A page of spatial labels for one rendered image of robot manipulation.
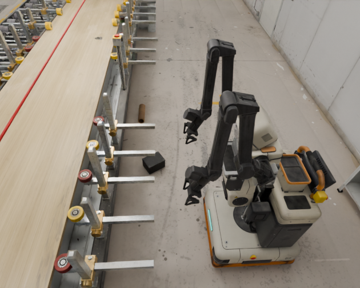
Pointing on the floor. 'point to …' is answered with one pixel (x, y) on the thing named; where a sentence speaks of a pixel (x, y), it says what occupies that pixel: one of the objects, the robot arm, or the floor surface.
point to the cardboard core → (142, 114)
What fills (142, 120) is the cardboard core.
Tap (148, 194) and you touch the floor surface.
